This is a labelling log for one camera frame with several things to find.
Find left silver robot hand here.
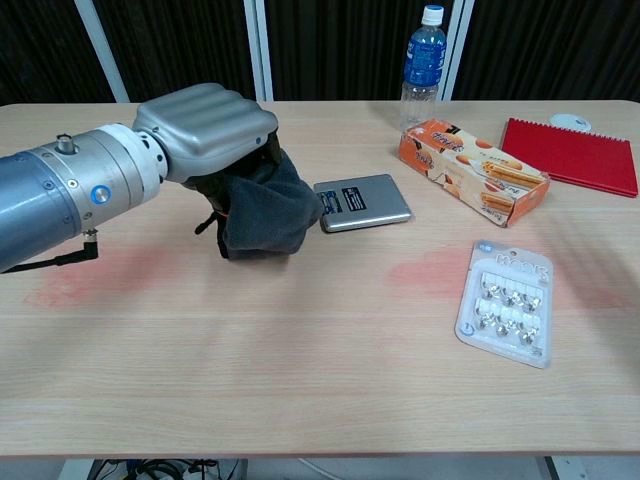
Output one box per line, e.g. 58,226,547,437
132,83,284,237

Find dark grey microfiber cloth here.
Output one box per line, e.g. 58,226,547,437
217,148,326,262

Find blue label water bottle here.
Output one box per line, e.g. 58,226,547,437
399,4,448,133

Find orange biscuit roll box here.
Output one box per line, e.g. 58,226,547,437
397,118,552,229

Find hooks blister pack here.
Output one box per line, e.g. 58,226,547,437
453,239,556,371

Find white round disc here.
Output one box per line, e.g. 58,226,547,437
548,113,592,133

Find red spiral notebook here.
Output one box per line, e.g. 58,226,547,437
500,117,640,199

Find white partition post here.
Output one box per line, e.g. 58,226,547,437
439,0,476,102
242,0,276,102
73,0,132,104

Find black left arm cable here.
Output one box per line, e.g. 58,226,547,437
0,232,102,274

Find black floor cables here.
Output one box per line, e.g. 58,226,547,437
92,460,244,480

